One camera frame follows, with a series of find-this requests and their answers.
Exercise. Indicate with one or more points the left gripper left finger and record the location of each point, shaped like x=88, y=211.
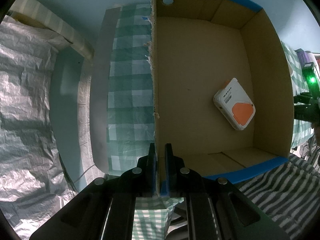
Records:
x=105, y=208

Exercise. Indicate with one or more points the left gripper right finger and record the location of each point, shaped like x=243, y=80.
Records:
x=216, y=209

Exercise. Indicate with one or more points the white orange power adapter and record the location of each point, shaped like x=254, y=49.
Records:
x=235, y=105

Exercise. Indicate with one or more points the blue cardboard box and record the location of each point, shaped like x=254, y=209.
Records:
x=198, y=45

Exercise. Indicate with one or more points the grey striped towel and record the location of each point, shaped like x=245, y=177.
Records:
x=289, y=194

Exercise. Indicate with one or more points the silver crinkled foil sheet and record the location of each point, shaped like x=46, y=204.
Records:
x=33, y=184

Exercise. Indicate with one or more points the green checkered tablecloth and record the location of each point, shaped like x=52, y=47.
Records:
x=131, y=125

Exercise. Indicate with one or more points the beige striped cushion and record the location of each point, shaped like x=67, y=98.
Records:
x=34, y=13

